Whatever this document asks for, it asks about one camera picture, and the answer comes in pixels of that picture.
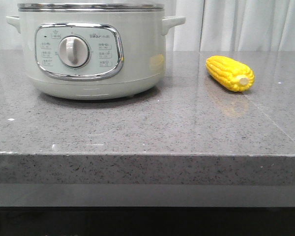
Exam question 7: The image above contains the pale green electric cooking pot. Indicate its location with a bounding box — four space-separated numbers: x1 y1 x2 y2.
6 11 186 100

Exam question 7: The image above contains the white curtain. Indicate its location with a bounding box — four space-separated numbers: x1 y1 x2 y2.
0 0 295 52

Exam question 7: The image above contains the glass pot lid steel rim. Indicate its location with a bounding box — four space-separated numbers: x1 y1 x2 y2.
17 3 164 12

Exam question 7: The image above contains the yellow corn cob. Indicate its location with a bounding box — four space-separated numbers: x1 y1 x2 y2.
206 55 255 92

